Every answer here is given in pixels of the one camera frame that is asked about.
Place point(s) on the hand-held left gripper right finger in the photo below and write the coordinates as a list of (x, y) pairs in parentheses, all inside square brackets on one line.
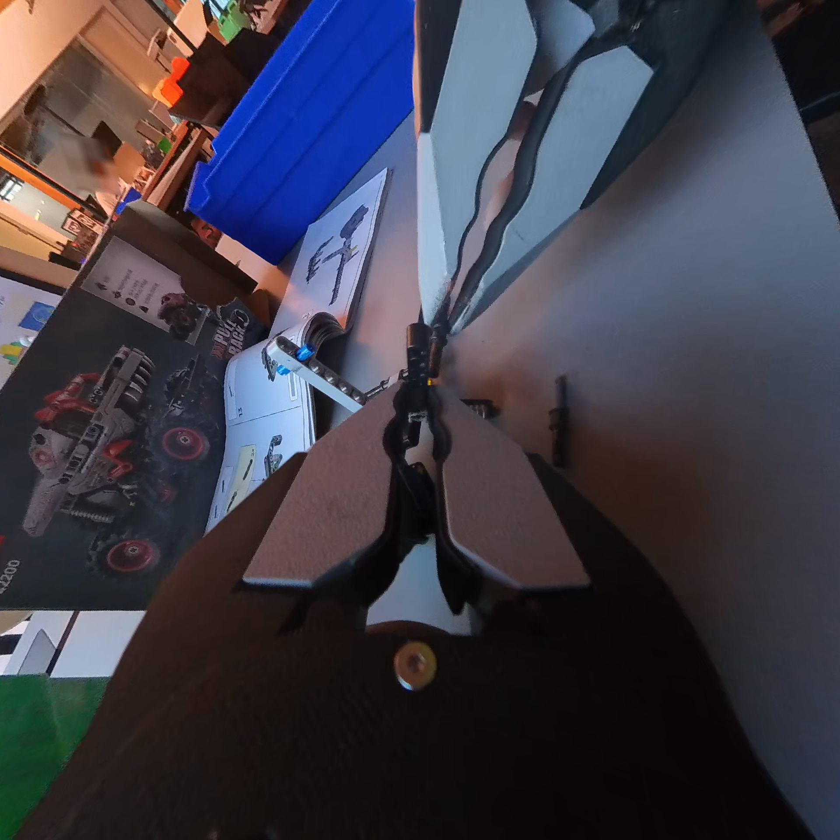
[(505, 512)]

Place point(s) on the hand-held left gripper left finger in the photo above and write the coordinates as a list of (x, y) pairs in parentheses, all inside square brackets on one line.
[(315, 499)]

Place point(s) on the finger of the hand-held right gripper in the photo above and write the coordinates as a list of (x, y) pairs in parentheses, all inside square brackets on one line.
[(577, 144), (466, 131)]

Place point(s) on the black lego beam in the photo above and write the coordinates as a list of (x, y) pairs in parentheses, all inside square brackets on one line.
[(412, 430)]

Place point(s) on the black lego pin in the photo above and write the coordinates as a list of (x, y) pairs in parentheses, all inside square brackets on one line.
[(420, 341), (560, 420)]

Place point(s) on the grey lego beam assembly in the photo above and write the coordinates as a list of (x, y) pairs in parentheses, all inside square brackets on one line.
[(328, 384)]

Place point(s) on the lego instruction booklet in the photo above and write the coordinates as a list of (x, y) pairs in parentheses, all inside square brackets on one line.
[(341, 262)]

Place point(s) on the dark lego set box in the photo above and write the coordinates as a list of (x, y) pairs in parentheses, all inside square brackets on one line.
[(98, 459)]

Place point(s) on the blue plastic bin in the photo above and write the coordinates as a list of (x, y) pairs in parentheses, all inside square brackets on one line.
[(295, 131)]

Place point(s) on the orange plastic item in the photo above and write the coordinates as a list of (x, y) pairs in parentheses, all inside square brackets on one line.
[(172, 85)]

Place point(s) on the printed paper sheet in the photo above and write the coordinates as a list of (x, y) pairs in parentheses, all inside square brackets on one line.
[(29, 328)]

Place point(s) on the green plastic bin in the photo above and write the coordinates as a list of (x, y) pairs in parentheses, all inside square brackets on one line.
[(39, 735)]

